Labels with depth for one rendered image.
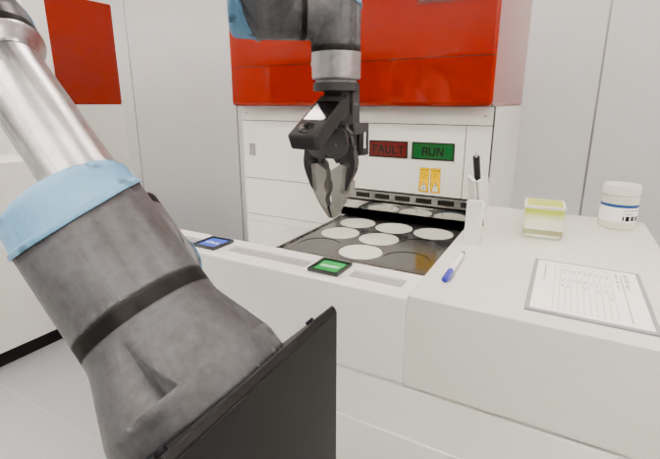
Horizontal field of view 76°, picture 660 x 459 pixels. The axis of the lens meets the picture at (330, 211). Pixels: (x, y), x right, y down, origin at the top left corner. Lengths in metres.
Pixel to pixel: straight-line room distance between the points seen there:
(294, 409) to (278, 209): 1.17
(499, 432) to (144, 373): 0.49
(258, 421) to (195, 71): 3.56
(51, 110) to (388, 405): 0.61
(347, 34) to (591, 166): 2.15
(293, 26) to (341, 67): 0.09
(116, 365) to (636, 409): 0.55
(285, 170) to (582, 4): 1.83
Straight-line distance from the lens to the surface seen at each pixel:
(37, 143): 0.59
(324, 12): 0.66
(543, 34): 2.67
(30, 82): 0.64
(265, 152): 1.47
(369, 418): 0.76
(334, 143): 0.65
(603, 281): 0.77
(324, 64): 0.65
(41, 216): 0.38
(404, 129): 1.23
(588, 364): 0.62
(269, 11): 0.63
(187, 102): 3.86
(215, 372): 0.32
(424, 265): 0.92
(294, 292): 0.71
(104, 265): 0.36
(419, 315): 0.63
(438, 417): 0.70
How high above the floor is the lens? 1.23
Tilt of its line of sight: 14 degrees down
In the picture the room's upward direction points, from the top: straight up
